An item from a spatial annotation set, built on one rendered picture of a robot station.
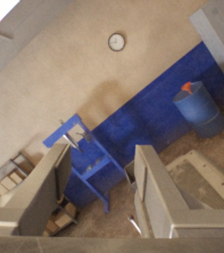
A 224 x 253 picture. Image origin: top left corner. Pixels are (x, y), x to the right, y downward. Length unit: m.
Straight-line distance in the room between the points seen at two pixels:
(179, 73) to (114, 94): 1.35
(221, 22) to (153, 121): 2.06
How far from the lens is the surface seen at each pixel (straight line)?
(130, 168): 3.41
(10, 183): 4.52
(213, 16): 3.76
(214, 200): 0.87
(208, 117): 3.53
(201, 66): 4.17
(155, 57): 3.87
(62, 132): 3.48
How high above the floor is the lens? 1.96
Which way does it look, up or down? 12 degrees down
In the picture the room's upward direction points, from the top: 41 degrees counter-clockwise
